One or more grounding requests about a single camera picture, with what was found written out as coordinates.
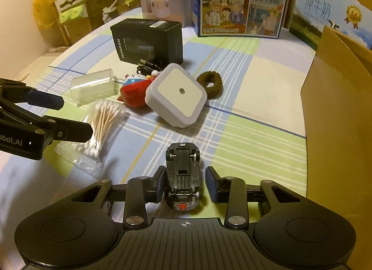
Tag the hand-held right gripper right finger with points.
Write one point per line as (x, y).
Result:
(213, 185)

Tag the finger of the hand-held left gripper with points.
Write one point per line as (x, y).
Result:
(72, 132)
(43, 99)

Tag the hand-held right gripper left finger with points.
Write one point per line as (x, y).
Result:
(159, 183)

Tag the black toy car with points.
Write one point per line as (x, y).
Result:
(183, 165)

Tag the bag of cotton swabs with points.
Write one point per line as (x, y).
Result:
(101, 122)

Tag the clear plastic cup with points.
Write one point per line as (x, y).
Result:
(93, 87)

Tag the red and blue cat toy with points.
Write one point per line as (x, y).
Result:
(133, 92)

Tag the white square night light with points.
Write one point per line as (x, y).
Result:
(180, 98)

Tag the brown cardboard box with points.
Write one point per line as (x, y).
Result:
(343, 113)

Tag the checked tablecloth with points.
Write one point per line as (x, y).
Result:
(247, 142)

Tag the yellow plastic bag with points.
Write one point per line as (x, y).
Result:
(43, 5)

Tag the white green tissue carton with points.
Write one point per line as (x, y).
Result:
(72, 8)

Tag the brown cardboard carton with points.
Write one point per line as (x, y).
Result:
(98, 11)

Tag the brown hair scrunchie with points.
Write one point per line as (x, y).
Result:
(201, 79)

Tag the white knotted bag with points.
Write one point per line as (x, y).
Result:
(113, 8)

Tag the black product box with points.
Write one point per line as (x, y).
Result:
(145, 40)

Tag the blue illustrated milk carton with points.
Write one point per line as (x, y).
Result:
(232, 2)

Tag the light blue milk carton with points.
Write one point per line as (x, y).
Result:
(319, 5)

